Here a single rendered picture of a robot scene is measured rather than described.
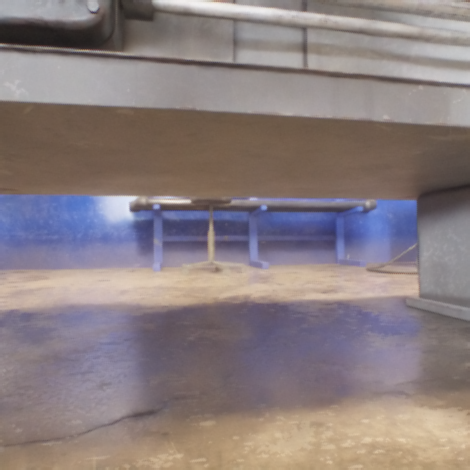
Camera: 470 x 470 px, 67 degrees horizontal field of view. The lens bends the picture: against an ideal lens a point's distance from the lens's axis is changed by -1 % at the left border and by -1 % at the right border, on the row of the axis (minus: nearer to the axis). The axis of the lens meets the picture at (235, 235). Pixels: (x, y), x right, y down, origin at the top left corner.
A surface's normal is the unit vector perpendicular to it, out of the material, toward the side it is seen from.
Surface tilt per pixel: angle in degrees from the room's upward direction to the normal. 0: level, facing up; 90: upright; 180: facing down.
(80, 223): 90
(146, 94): 90
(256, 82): 90
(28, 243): 90
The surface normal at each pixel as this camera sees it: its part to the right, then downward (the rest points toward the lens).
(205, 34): 0.18, -0.03
